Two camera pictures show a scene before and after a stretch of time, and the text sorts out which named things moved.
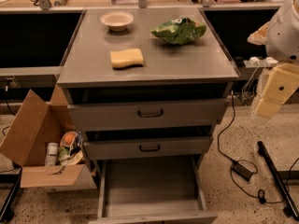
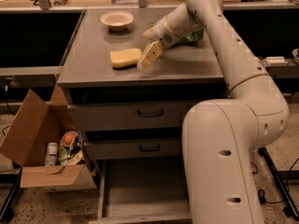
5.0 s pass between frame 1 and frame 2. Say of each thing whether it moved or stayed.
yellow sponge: stayed
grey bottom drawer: stayed
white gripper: moved
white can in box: stayed
